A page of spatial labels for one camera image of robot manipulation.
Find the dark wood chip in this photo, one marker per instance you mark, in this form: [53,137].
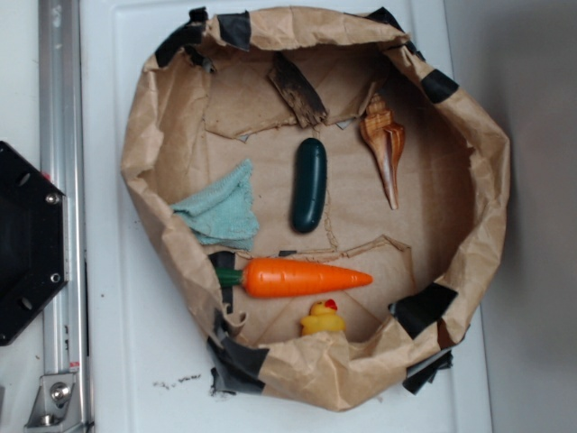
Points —
[297,91]

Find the yellow rubber duck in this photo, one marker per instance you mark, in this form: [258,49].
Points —
[322,317]

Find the aluminium extrusion rail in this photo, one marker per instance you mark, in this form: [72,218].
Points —
[65,319]

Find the black octagonal mount plate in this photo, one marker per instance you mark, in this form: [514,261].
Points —
[33,268]

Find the brown paper bag bin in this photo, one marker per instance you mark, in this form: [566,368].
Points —
[204,103]

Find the metal corner bracket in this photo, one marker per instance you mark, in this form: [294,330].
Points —
[57,405]

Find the orange spiral seashell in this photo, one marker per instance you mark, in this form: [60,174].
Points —
[386,138]

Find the light teal cloth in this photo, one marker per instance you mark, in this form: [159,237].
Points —
[221,213]

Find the dark green plastic cucumber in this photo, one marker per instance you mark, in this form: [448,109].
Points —
[309,187]

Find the orange plastic carrot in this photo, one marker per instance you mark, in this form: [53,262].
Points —
[283,278]

